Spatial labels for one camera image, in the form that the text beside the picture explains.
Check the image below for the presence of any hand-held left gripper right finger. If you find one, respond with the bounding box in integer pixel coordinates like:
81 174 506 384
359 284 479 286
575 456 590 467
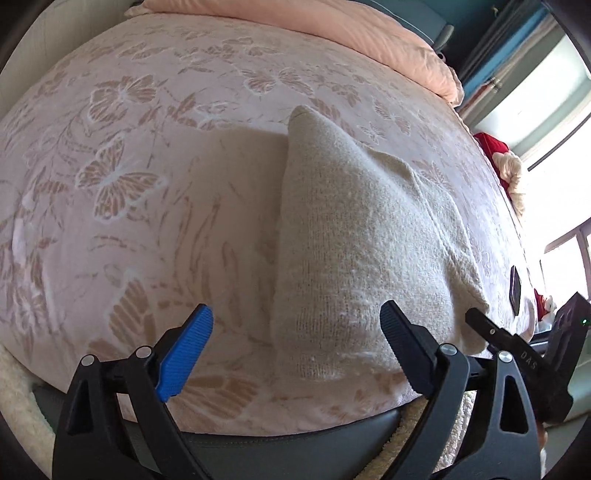
379 300 543 480

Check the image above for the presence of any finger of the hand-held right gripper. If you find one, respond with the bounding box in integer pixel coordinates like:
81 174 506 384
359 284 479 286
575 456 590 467
465 307 573 422

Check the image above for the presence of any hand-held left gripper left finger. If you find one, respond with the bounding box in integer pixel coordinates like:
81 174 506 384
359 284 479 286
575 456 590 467
52 304 214 480

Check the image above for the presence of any cream sweater with black hearts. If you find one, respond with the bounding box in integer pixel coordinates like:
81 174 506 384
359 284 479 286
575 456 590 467
270 105 490 381

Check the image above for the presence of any small red white plush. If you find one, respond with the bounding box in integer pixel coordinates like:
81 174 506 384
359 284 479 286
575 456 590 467
532 288 556 330

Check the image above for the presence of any black phone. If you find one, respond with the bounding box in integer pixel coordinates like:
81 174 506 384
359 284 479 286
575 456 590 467
508 265 522 318

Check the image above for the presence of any pink butterfly blanket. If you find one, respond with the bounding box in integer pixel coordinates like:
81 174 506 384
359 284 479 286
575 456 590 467
0 14 541 435

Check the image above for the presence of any window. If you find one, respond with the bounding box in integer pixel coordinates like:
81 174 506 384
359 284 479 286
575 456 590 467
471 34 591 305

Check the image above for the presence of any white fluffy rug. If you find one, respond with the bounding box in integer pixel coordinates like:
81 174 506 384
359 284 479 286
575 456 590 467
0 344 478 480

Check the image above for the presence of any red plush toy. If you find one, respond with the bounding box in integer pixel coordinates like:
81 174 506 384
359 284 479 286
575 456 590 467
473 131 514 197

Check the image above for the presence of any striped curtain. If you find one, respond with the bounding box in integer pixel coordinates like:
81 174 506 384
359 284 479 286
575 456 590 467
455 0 566 121

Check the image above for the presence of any peach duvet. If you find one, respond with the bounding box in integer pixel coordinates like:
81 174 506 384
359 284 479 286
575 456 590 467
124 0 465 104

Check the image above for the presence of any teal padded headboard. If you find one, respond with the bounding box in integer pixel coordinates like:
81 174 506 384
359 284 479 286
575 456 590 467
360 0 458 51

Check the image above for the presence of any grey leather bed frame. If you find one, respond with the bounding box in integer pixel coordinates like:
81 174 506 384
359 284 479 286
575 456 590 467
32 383 409 480

